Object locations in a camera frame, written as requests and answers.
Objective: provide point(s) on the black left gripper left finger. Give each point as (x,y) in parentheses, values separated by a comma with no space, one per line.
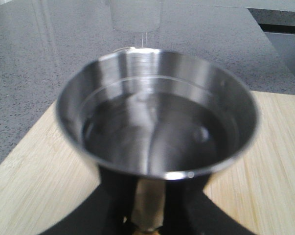
(106,211)

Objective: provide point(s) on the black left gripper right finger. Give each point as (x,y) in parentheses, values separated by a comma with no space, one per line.
(188,211)

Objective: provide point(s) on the steel double jigger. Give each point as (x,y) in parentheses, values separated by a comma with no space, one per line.
(144,112)

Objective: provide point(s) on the glass beaker with liquid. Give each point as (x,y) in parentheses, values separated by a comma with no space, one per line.
(138,18)

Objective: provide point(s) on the wooden cutting board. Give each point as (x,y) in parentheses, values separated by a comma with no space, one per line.
(42,180)

